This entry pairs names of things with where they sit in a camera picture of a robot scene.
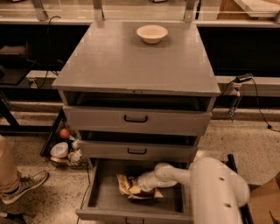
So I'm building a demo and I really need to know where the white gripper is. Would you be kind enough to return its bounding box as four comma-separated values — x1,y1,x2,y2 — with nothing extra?
129,171,163,195

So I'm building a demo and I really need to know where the brown chip bag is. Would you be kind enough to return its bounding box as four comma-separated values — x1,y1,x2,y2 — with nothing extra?
116,173,163,200

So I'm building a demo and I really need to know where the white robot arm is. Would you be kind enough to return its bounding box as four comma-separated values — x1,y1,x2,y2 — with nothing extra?
130,157,250,224

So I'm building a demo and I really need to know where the grey bottom drawer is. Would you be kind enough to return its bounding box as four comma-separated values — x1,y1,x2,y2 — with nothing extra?
76,158,193,224

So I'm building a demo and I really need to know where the grey drawer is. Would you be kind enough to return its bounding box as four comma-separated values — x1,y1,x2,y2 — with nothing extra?
76,158,193,224
63,106,212,136
79,140,198,162

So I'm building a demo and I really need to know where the grey middle drawer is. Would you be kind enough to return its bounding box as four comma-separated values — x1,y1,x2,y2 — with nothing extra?
79,140,198,162

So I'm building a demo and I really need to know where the grey top drawer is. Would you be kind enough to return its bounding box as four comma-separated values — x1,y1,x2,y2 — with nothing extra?
63,106,212,136

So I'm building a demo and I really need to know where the grey drawer cabinet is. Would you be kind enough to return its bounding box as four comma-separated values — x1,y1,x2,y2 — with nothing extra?
52,20,221,165

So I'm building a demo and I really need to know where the white bowl on counter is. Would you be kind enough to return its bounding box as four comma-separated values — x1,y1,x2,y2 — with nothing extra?
136,24,168,44

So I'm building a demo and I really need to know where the white bowl in basket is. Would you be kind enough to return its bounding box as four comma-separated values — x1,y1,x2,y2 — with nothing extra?
50,142,68,158

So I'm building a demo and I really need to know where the red apple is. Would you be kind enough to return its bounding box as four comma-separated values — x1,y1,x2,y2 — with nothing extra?
59,129,71,139

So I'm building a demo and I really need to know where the black metal bar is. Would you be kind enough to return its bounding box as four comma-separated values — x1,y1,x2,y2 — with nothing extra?
226,154,254,224

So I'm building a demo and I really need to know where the khaki trouser leg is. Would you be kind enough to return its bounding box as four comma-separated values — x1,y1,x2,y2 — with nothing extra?
0,136,20,193

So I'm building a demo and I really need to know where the cardboard box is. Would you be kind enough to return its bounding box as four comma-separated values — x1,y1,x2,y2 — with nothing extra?
248,172,280,224

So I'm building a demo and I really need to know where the black power adapter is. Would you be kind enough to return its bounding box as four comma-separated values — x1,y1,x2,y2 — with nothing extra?
235,73,253,83

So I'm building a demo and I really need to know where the wire basket of items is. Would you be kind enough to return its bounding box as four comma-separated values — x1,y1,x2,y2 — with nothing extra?
50,128,88,169

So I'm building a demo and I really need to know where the black cable on floor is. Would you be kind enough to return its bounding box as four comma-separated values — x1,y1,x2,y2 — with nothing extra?
250,78,280,133

